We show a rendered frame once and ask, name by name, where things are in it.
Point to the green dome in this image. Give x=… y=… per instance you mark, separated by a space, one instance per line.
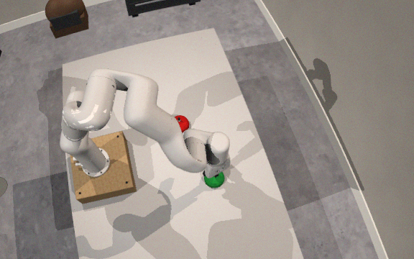
x=215 y=182

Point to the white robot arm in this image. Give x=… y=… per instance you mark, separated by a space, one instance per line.
x=90 y=110

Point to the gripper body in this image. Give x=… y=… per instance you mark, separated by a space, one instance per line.
x=211 y=171

